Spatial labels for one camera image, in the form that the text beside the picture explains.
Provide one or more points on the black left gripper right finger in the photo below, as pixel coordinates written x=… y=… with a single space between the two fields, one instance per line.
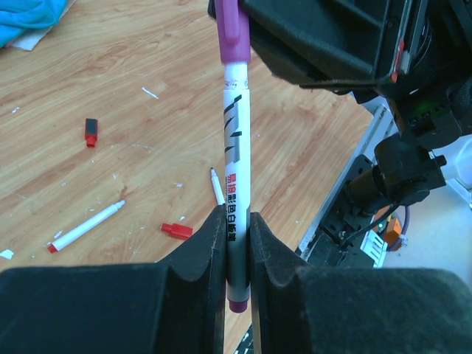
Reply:
x=282 y=310

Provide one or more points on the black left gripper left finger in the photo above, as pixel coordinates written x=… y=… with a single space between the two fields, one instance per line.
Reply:
x=191 y=314

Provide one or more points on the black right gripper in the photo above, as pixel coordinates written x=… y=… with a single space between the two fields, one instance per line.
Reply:
x=415 y=54

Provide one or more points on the purple white marker pen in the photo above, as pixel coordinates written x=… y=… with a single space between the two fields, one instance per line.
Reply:
x=235 y=52

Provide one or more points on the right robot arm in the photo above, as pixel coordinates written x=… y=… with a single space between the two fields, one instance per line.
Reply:
x=403 y=175

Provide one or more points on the white red pen diagonal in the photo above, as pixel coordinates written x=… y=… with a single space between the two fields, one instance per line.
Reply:
x=219 y=196

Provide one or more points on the white red pen horizontal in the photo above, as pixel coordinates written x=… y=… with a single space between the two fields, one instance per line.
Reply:
x=77 y=232

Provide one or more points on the red black pen cap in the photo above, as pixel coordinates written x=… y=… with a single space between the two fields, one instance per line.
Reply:
x=91 y=132

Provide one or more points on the teal folded cloth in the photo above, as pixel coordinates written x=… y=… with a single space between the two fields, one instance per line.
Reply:
x=19 y=16

